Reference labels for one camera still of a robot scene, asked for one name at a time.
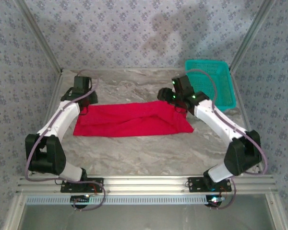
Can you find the red t-shirt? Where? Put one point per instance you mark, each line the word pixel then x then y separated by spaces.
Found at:
pixel 124 119

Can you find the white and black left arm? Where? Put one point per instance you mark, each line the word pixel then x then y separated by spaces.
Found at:
pixel 60 119

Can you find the teal plastic basket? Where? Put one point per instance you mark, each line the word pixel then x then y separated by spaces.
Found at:
pixel 220 81

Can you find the aluminium frame post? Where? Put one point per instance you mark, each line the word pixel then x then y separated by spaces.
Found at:
pixel 41 36
pixel 250 36

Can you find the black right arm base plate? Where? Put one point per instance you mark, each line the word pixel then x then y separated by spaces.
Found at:
pixel 194 184

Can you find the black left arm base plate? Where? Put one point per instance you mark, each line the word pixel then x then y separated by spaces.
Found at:
pixel 98 183

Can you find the aluminium mounting rail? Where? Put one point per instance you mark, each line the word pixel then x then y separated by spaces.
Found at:
pixel 146 183

